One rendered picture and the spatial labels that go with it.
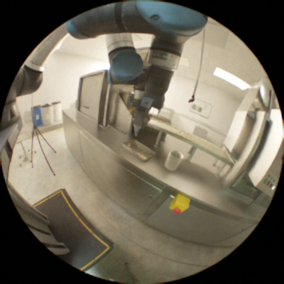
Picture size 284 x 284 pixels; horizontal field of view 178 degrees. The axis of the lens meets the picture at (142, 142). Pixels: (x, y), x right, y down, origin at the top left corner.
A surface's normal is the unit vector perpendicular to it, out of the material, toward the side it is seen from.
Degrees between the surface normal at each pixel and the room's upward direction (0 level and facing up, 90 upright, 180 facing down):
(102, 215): 0
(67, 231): 0
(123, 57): 94
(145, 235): 0
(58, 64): 90
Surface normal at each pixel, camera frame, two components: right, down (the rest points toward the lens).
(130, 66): 0.33, 0.57
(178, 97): -0.52, 0.29
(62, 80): 0.83, 0.41
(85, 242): 0.22, -0.86
